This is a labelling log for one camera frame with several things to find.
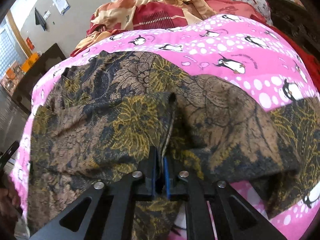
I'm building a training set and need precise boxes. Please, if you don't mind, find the brown batik patterned garment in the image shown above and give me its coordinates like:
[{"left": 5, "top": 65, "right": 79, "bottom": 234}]
[{"left": 28, "top": 51, "right": 319, "bottom": 233}]

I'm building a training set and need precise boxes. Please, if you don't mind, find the person's left hand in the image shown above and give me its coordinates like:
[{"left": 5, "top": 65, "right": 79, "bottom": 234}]
[{"left": 1, "top": 173, "right": 21, "bottom": 239}]

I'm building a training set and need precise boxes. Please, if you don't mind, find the dark wooden side table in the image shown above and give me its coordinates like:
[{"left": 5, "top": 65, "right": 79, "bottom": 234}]
[{"left": 11, "top": 43, "right": 66, "bottom": 115}]

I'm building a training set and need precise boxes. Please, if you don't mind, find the orange yellow box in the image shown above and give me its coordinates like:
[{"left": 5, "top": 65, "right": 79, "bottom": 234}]
[{"left": 21, "top": 53, "right": 41, "bottom": 73}]

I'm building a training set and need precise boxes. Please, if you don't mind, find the pink penguin bed sheet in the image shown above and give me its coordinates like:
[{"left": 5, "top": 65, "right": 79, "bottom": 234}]
[{"left": 12, "top": 15, "right": 319, "bottom": 239}]

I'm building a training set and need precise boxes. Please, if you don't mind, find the red orange floral blanket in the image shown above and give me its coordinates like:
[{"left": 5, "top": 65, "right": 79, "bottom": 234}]
[{"left": 71, "top": 0, "right": 217, "bottom": 57}]

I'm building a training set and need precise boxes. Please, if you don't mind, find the dark carved wooden headboard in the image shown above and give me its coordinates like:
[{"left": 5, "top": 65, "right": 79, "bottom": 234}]
[{"left": 266, "top": 0, "right": 319, "bottom": 60}]

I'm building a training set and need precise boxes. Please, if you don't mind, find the red embroidered cushion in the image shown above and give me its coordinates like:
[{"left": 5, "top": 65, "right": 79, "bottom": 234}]
[{"left": 205, "top": 0, "right": 270, "bottom": 23}]

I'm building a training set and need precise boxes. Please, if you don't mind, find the dark cloth on wall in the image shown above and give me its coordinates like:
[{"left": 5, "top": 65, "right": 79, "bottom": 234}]
[{"left": 34, "top": 8, "right": 47, "bottom": 31}]

